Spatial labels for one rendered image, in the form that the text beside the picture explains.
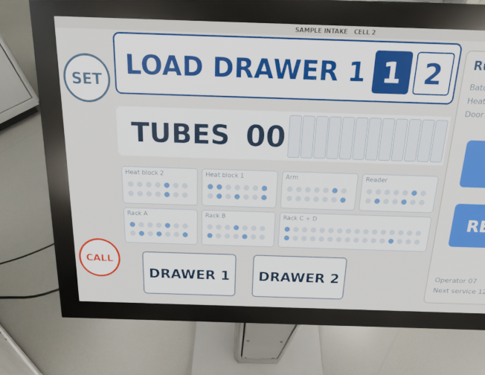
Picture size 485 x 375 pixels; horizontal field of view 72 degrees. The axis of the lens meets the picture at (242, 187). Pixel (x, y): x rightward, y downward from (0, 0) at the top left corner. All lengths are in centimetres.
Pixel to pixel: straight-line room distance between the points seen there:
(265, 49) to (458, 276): 29
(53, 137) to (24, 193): 157
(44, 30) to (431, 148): 36
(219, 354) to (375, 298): 98
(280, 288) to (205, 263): 8
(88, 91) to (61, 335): 124
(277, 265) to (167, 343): 106
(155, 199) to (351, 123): 19
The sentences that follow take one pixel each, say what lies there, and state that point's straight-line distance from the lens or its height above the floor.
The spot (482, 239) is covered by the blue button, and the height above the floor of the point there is 104.
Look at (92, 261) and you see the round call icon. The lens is 37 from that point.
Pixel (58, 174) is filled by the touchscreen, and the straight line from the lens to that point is 36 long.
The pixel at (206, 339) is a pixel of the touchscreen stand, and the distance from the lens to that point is 133.
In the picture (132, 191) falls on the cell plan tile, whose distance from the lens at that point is 33.
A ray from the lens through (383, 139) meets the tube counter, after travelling 33.
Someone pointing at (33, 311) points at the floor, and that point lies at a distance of 158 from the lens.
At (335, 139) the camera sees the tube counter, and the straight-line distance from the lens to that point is 32.
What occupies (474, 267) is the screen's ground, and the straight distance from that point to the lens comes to 41.
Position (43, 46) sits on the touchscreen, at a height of 116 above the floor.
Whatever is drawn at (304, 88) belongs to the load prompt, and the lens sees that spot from 31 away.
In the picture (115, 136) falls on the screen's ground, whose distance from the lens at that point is 33.
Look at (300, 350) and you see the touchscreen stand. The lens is 133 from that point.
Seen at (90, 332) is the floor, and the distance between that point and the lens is 146.
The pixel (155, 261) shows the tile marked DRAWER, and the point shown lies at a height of 101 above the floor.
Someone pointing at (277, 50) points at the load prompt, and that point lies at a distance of 31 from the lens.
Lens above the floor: 133
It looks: 53 degrees down
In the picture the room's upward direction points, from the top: 2 degrees clockwise
